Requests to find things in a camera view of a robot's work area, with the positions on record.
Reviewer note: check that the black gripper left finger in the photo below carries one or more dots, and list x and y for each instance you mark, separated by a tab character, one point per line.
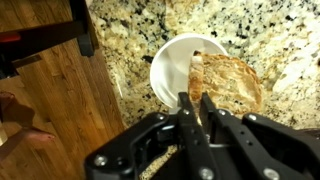
194	141

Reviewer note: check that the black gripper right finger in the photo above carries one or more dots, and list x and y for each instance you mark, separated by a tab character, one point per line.
245	154

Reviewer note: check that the toasted bread slice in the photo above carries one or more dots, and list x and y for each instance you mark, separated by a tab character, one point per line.
195	79
231	84

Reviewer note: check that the white ceramic bowl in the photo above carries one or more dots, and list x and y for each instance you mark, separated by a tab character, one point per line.
170	66

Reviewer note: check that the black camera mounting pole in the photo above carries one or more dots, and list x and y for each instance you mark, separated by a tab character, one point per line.
21	47

